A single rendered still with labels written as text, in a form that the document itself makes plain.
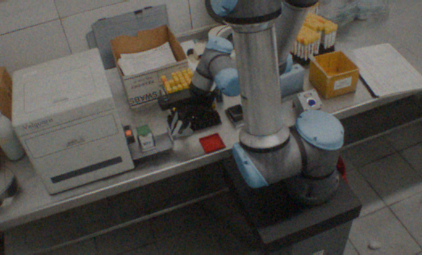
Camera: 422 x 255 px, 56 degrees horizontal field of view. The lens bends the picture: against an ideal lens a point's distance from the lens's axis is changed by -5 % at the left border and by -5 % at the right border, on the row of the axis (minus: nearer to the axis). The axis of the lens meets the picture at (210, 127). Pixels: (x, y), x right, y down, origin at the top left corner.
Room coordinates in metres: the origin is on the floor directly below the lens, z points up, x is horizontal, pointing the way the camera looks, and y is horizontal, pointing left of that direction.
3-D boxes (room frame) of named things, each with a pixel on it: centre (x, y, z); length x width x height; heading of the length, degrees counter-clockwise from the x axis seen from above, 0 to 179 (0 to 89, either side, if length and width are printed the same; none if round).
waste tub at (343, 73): (1.19, -0.47, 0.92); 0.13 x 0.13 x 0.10; 13
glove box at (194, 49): (1.38, 0.02, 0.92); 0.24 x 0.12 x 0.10; 16
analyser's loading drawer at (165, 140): (0.94, 0.23, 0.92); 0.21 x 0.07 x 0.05; 106
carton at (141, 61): (1.35, 0.21, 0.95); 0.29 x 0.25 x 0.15; 16
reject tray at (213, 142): (0.96, 0.00, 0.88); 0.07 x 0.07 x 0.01; 16
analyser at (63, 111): (0.99, 0.41, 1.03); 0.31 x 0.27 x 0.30; 106
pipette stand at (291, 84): (1.18, -0.30, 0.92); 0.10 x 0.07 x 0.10; 112
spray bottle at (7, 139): (1.01, 0.69, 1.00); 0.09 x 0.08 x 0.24; 16
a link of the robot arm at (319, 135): (0.70, -0.25, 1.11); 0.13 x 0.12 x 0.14; 105
